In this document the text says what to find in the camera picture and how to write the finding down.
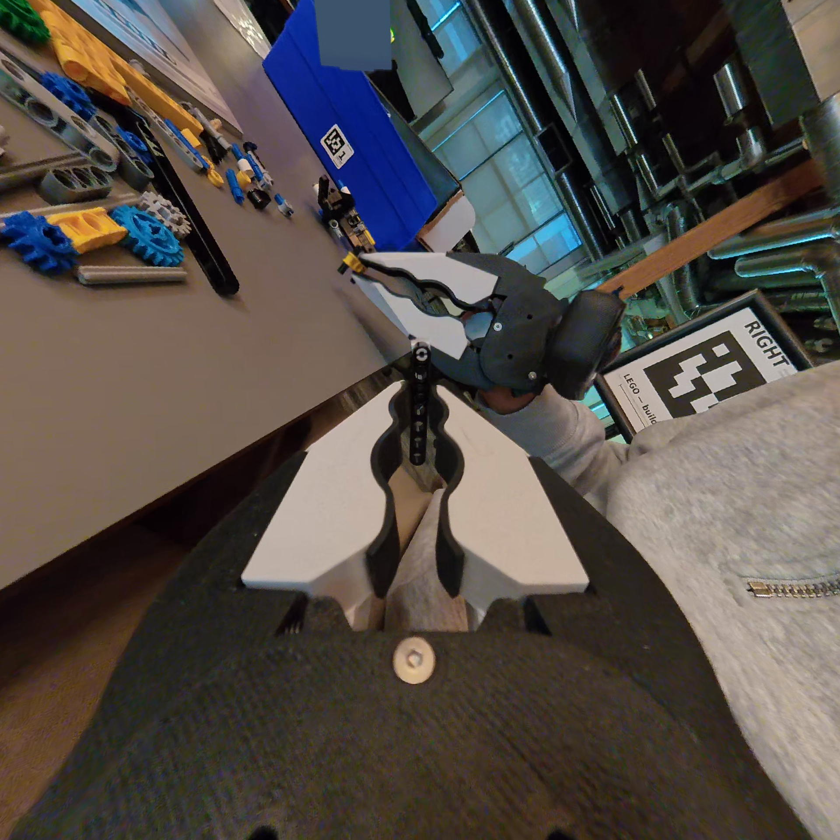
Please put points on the small grey lego gear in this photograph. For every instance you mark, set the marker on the small grey lego gear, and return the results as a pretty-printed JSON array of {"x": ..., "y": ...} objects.
[{"x": 167, "y": 208}]

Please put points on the framed black-white marker sign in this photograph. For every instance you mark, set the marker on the framed black-white marker sign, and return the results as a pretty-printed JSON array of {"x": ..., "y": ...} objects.
[{"x": 709, "y": 374}]

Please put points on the green lego gear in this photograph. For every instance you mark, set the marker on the green lego gear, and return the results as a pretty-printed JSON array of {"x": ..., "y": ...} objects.
[{"x": 23, "y": 19}]

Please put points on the wooden beam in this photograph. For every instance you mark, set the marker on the wooden beam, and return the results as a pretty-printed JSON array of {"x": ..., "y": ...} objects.
[{"x": 722, "y": 223}]

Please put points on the large light blue lego gear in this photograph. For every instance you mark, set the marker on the large light blue lego gear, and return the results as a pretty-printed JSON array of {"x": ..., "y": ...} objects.
[{"x": 149, "y": 235}]

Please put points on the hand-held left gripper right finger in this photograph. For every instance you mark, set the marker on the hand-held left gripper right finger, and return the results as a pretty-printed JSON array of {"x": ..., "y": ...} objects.
[{"x": 512, "y": 525}]

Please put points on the person's grey zip hoodie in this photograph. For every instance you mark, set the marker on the person's grey zip hoodie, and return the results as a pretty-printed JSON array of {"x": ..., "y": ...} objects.
[{"x": 735, "y": 590}]

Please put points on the yellow lego connector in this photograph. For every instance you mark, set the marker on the yellow lego connector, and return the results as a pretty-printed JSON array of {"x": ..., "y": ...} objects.
[{"x": 88, "y": 228}]

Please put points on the person's right hand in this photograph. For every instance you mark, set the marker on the person's right hand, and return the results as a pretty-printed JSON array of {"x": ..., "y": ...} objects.
[{"x": 508, "y": 398}]

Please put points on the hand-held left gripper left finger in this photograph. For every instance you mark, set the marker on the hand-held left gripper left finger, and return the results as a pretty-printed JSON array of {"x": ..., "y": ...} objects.
[{"x": 315, "y": 525}]

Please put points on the cluster of small lego pins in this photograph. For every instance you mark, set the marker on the cluster of small lego pins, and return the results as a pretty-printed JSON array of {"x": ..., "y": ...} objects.
[{"x": 246, "y": 174}]

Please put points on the short black lego beam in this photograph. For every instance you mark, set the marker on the short black lego beam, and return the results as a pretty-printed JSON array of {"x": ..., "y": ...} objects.
[{"x": 420, "y": 407}]

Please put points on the small dark blue lego gear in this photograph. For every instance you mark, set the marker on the small dark blue lego gear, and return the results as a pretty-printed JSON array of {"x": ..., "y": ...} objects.
[{"x": 69, "y": 95}]

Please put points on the small yellow lego pin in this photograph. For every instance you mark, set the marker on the small yellow lego pin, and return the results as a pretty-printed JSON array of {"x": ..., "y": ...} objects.
[{"x": 352, "y": 264}]

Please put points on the dark blue double lego gear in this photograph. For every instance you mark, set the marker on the dark blue double lego gear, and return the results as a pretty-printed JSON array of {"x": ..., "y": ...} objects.
[{"x": 36, "y": 241}]

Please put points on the silver ventilation ducts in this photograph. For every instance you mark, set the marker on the silver ventilation ducts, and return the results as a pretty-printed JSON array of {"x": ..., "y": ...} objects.
[{"x": 656, "y": 131}]

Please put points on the small black lego assembly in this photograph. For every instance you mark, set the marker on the small black lego assembly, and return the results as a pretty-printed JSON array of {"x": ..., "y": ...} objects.
[{"x": 344, "y": 213}]

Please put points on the grey lego axle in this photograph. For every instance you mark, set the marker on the grey lego axle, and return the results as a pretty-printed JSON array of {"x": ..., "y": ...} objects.
[{"x": 131, "y": 274}]

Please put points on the cardboard box with white flap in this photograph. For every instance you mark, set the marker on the cardboard box with white flap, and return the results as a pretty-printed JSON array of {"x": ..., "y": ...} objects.
[{"x": 449, "y": 226}]

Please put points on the lego instruction booklet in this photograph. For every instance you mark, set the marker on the lego instruction booklet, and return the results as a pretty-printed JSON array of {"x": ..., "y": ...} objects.
[{"x": 157, "y": 46}]

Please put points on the long grey lego beam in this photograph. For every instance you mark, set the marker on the long grey lego beam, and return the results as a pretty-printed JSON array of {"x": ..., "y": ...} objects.
[{"x": 59, "y": 111}]

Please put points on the yellow lego panels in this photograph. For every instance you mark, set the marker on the yellow lego panels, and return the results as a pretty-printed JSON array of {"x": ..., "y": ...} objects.
[{"x": 98, "y": 59}]

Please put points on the long black lego beam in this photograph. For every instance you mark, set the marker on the long black lego beam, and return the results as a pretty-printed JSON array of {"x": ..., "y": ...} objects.
[{"x": 190, "y": 223}]

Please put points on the blue plastic bin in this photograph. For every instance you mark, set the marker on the blue plastic bin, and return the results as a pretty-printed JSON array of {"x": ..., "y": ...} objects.
[{"x": 354, "y": 131}]

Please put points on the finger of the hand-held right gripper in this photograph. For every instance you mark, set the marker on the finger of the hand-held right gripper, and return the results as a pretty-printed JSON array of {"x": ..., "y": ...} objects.
[
  {"x": 426, "y": 266},
  {"x": 413, "y": 318}
]

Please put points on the short grey lego beam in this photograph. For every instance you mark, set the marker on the short grey lego beam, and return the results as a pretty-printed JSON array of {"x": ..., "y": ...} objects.
[{"x": 75, "y": 184}]

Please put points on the person's right forearm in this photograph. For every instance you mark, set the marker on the person's right forearm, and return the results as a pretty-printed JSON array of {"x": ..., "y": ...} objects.
[{"x": 558, "y": 439}]

